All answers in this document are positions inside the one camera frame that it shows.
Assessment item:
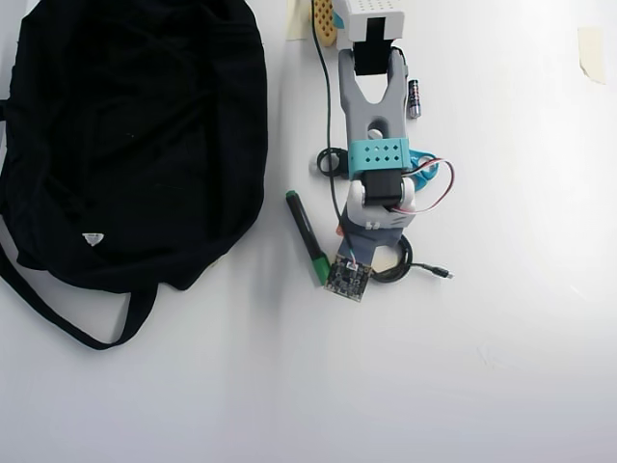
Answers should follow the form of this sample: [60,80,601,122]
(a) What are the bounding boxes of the long masking tape strip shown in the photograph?
[372,248,402,272]

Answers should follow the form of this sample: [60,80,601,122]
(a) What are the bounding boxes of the masking tape strip beside base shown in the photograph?
[287,0,310,41]

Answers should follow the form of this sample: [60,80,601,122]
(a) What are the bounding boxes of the black marker with green cap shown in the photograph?
[283,190,333,286]

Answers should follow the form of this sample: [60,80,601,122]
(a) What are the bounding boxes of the bare camera circuit board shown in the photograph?
[322,255,375,305]

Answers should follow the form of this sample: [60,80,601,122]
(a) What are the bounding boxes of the red white servo wire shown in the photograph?
[392,158,457,213]

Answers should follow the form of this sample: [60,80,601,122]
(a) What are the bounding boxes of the black fabric bag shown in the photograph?
[0,0,270,352]

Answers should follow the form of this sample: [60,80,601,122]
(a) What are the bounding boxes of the black plastic ring clip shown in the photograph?
[315,147,349,178]

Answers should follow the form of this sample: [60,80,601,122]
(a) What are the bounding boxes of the torn masking tape piece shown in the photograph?
[577,26,607,86]

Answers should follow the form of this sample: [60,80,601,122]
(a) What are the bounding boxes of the yellow perforated robot base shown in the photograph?
[310,0,338,48]

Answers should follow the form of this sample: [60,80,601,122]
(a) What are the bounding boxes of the black USB cable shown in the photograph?
[370,233,455,286]

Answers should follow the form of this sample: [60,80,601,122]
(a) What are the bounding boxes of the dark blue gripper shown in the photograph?
[335,219,404,269]

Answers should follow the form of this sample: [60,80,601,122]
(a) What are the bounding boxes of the blue-handled scissors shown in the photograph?
[407,148,441,192]

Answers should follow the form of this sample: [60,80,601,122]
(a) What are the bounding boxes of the thin black camera cable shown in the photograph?
[310,0,361,269]

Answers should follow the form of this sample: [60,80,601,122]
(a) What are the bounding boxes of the black AA battery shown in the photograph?
[407,78,426,121]

